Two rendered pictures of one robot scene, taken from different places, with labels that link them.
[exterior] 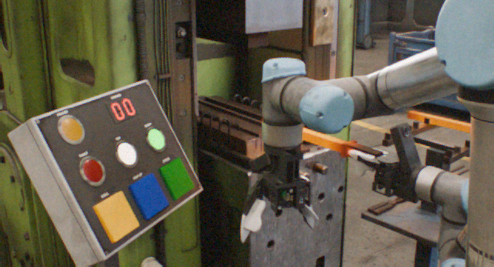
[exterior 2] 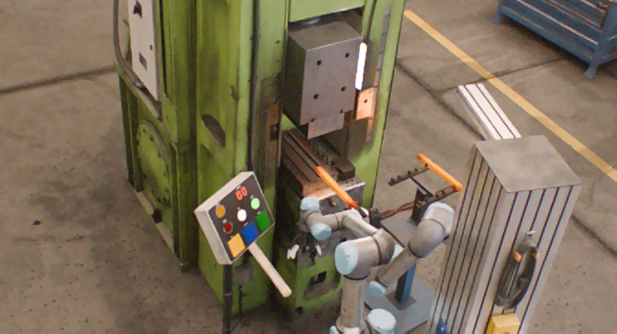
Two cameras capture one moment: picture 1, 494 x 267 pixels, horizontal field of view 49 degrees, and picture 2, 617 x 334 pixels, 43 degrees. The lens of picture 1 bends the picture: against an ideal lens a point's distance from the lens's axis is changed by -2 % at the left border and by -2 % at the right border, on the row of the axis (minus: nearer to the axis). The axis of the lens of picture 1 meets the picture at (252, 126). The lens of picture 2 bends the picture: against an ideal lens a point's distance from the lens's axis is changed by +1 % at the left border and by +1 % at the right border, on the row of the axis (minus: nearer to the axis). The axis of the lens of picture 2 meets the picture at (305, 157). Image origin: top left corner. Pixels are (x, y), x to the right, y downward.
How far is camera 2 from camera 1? 253 cm
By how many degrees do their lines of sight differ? 21
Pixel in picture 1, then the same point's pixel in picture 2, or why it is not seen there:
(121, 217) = (238, 246)
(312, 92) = (315, 225)
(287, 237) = not seen: hidden behind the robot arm
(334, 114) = (321, 235)
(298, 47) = (347, 117)
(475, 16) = (341, 256)
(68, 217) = (217, 246)
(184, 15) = (275, 120)
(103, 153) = (232, 217)
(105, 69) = (231, 150)
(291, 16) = (336, 125)
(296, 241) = not seen: hidden behind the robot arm
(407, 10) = not seen: outside the picture
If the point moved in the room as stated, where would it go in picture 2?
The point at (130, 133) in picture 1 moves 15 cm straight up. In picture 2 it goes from (243, 204) to (244, 179)
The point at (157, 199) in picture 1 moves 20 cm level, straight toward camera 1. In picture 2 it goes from (252, 234) to (252, 266)
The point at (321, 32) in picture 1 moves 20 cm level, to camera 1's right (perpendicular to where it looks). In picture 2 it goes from (362, 112) to (401, 117)
